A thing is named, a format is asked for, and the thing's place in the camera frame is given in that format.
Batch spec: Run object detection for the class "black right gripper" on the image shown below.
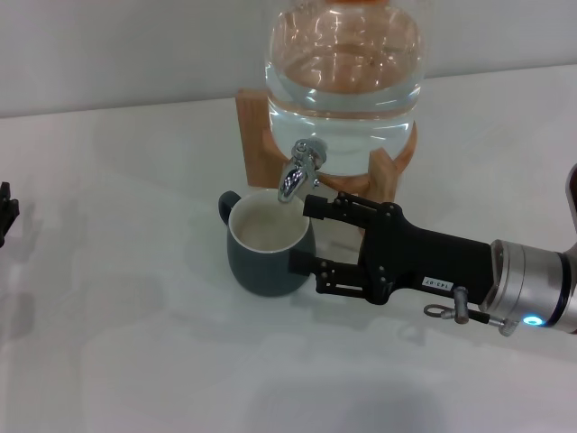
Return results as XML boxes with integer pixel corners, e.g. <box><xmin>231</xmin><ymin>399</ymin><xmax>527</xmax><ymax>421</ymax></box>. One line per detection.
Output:
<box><xmin>288</xmin><ymin>191</ymin><xmax>495</xmax><ymax>306</ymax></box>

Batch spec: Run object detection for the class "black cup with white inside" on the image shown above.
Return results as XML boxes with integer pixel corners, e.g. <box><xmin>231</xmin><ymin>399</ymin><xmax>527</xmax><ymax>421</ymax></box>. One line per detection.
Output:
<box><xmin>217</xmin><ymin>189</ymin><xmax>316</xmax><ymax>299</ymax></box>

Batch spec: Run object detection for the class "silver eye bolt fitting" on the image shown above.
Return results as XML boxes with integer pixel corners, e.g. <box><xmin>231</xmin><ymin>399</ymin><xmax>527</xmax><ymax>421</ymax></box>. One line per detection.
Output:
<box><xmin>423</xmin><ymin>286</ymin><xmax>519</xmax><ymax>337</ymax></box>

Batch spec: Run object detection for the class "chrome faucet with lever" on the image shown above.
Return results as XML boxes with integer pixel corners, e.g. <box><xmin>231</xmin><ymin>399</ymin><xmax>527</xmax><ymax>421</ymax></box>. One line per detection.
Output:
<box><xmin>276</xmin><ymin>138</ymin><xmax>327</xmax><ymax>204</ymax></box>

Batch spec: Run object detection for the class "wooden dispenser stand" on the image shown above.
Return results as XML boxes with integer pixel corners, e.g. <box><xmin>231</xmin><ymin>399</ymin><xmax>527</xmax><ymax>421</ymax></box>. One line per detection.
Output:
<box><xmin>235</xmin><ymin>88</ymin><xmax>418</xmax><ymax>236</ymax></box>

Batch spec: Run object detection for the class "clear glass water dispenser jar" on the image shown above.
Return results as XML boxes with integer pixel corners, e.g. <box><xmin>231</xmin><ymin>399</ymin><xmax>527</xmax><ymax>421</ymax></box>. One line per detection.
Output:
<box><xmin>264</xmin><ymin>0</ymin><xmax>429</xmax><ymax>177</ymax></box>

